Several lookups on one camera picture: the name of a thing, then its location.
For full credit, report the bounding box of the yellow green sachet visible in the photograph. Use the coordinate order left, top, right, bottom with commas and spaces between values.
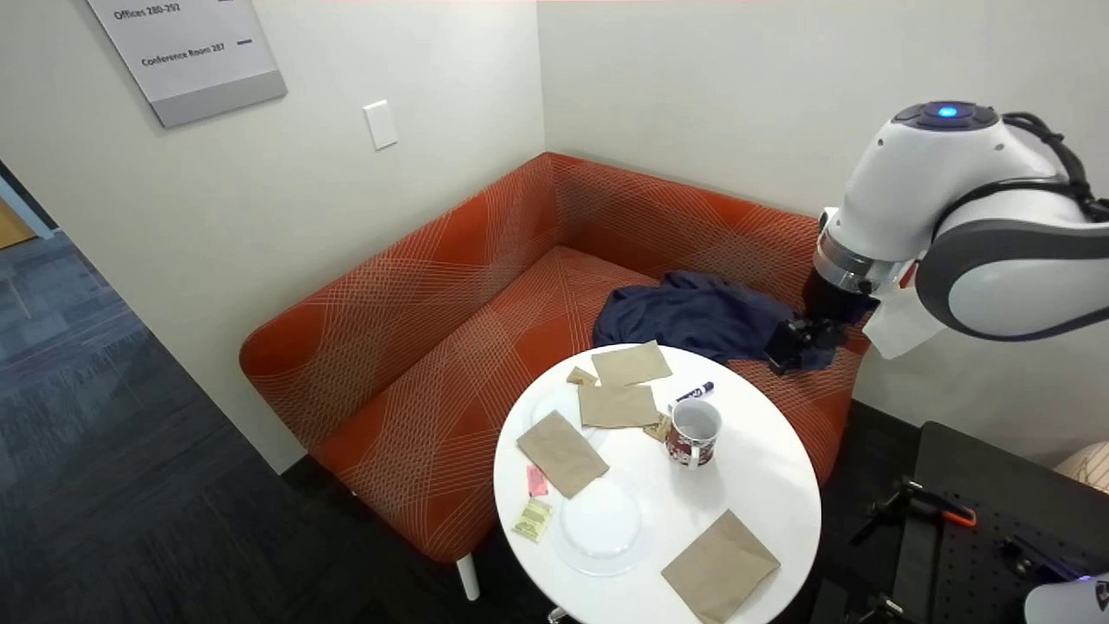
511, 497, 554, 544

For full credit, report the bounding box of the orange patterned sofa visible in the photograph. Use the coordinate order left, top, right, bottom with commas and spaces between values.
239, 153, 872, 601

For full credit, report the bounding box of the white wall switch plate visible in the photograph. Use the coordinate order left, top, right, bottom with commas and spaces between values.
362, 100, 399, 152

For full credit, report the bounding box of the black clamp with orange trigger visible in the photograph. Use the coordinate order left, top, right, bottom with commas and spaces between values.
852, 476, 978, 545

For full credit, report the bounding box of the grey wall sign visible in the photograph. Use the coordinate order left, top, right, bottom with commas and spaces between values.
86, 0, 289, 130

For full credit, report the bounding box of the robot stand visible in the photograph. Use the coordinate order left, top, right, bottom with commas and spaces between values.
810, 421, 1109, 624

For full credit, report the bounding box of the navy blue jacket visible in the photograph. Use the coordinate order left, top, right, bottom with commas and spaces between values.
593, 270, 838, 373

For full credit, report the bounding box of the brown paper napkin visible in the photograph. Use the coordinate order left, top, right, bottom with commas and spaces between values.
591, 341, 674, 388
516, 409, 611, 500
577, 383, 662, 431
660, 509, 782, 624

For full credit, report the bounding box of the patterned red white mug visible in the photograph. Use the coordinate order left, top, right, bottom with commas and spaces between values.
665, 398, 723, 470

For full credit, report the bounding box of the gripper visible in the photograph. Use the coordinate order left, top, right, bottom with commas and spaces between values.
764, 268, 879, 376

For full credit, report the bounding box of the beige striped cushion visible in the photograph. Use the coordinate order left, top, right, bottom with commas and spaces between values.
1054, 441, 1109, 496

